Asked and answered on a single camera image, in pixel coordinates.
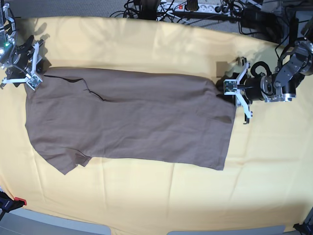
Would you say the black stand behind table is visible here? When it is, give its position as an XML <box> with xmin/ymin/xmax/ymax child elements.
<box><xmin>138</xmin><ymin>0</ymin><xmax>160</xmax><ymax>21</ymax></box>

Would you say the brown T-shirt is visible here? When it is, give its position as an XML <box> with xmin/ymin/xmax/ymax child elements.
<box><xmin>25</xmin><ymin>68</ymin><xmax>236</xmax><ymax>174</ymax></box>

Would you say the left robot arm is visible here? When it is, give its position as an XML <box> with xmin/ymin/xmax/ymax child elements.
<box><xmin>216</xmin><ymin>19</ymin><xmax>313</xmax><ymax>105</ymax></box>

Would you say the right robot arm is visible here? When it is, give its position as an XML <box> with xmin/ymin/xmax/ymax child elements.
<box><xmin>0</xmin><ymin>1</ymin><xmax>45</xmax><ymax>90</ymax></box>

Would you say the black post right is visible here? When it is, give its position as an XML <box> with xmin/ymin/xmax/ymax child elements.
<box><xmin>289</xmin><ymin>11</ymin><xmax>299</xmax><ymax>47</ymax></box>

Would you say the black clamp right corner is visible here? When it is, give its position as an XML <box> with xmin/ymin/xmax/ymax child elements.
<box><xmin>293</xmin><ymin>215</ymin><xmax>313</xmax><ymax>235</ymax></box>

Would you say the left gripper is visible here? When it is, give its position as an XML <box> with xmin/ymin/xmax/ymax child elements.
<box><xmin>216</xmin><ymin>72</ymin><xmax>275</xmax><ymax>107</ymax></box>

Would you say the black power adapter box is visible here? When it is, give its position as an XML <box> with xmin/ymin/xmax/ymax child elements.
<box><xmin>239</xmin><ymin>8</ymin><xmax>283</xmax><ymax>43</ymax></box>

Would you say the black red clamp left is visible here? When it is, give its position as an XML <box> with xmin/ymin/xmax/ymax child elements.
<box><xmin>0</xmin><ymin>191</ymin><xmax>27</xmax><ymax>220</ymax></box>

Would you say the white power strip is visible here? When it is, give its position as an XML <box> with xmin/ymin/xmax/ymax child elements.
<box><xmin>156</xmin><ymin>0</ymin><xmax>242</xmax><ymax>17</ymax></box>

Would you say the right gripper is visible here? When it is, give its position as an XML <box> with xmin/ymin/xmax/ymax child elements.
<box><xmin>5</xmin><ymin>35</ymin><xmax>50</xmax><ymax>80</ymax></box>

